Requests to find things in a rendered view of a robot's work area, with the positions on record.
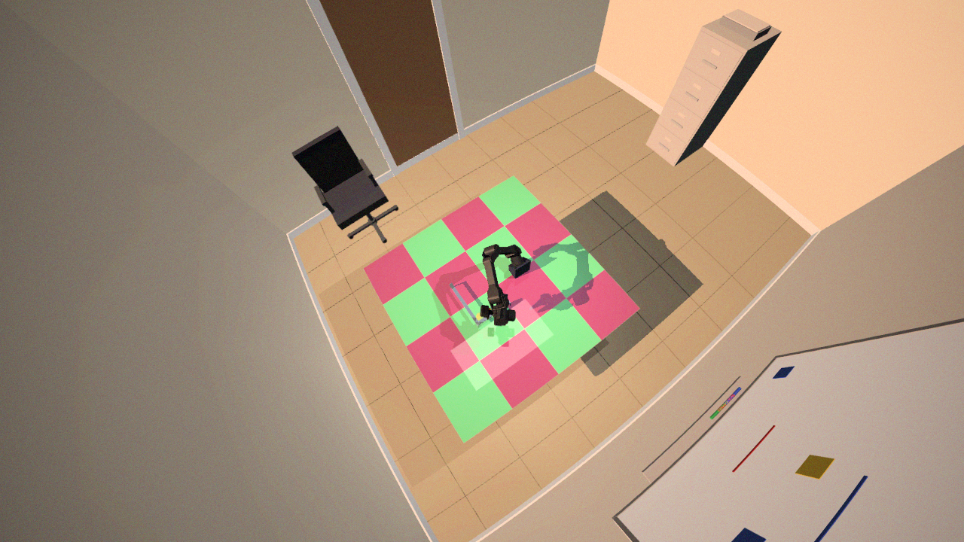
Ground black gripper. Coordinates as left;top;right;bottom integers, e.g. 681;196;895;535
480;305;516;322

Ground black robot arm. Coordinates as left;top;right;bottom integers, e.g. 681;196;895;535
482;244;525;327

